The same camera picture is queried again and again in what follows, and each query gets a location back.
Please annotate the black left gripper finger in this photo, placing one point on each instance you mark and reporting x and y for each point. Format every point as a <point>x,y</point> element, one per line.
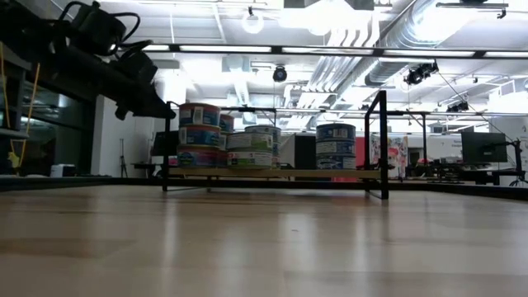
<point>150,101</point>
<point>144,112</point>

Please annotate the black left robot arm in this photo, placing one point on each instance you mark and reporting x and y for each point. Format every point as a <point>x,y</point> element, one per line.
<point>37,37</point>

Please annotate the wooden shelf black metal legs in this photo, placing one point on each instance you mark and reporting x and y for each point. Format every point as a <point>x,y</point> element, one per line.
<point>288,173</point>

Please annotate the black background monitor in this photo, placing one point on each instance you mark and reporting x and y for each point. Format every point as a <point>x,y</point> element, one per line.
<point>158,144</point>
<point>482,148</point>

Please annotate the black background tripod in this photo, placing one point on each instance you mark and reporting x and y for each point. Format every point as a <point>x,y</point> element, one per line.
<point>122,161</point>

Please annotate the long ceiling light bar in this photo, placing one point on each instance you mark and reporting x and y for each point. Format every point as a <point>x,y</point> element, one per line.
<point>227,48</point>

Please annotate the white background box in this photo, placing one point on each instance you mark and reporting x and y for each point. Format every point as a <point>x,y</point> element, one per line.
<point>62,170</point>

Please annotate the yellow green tag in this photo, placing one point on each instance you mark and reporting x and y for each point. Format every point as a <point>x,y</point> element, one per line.
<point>13,158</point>

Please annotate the black ceiling spotlight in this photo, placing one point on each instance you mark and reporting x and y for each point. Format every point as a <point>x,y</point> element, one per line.
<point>418,74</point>
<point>458,107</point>
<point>279,74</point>

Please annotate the colourful poster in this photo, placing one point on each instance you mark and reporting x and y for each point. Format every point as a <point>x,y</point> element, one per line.
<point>396,150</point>

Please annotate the black background table frame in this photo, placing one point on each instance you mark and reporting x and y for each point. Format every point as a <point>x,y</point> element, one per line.
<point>274,117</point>
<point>424,140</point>

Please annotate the silver ventilation duct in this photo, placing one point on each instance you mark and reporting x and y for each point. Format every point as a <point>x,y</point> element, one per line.
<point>387,70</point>

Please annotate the black metal table frame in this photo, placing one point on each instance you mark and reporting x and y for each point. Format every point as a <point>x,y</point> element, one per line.
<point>474,189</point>

